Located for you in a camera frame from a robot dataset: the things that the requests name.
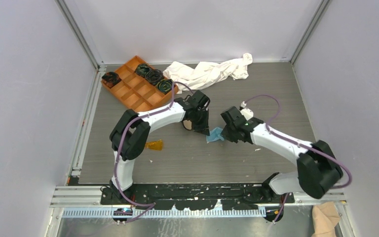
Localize blue cleaning cloth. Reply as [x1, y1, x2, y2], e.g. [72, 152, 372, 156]
[206, 127, 225, 143]

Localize black glasses case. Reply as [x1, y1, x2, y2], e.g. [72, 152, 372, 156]
[182, 120, 193, 131]

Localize orange sunglasses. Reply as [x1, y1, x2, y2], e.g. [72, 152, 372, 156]
[145, 139, 163, 151]

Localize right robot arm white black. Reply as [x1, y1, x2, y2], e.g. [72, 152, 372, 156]
[221, 106, 343, 203]

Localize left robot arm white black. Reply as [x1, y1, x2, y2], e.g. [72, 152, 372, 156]
[109, 91, 210, 204]

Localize white crumpled cloth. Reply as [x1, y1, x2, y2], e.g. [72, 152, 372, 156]
[163, 53, 253, 93]

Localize black coiled item right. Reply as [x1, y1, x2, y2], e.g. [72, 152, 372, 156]
[155, 79, 174, 94]

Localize black coiled item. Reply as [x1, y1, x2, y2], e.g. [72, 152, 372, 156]
[145, 69, 164, 86]
[102, 72, 121, 88]
[134, 63, 152, 78]
[155, 79, 174, 94]

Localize black coiled item middle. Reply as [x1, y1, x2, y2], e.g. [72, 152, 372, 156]
[145, 69, 164, 86]

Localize orange compartment tray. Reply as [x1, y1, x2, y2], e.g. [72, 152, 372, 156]
[101, 56, 179, 112]

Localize black coiled item top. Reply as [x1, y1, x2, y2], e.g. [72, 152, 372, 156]
[134, 63, 152, 78]

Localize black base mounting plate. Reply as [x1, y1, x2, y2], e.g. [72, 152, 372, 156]
[100, 183, 294, 211]

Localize black coiled item far left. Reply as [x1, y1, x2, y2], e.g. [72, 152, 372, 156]
[102, 72, 121, 88]

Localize beige cloth bottom right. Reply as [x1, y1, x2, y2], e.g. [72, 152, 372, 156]
[312, 201, 340, 237]

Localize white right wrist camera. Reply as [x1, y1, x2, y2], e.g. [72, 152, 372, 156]
[239, 101, 254, 120]

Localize white slotted cable duct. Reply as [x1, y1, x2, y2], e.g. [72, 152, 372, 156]
[62, 207, 266, 218]

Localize aluminium frame rail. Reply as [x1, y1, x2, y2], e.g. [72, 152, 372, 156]
[50, 64, 107, 208]

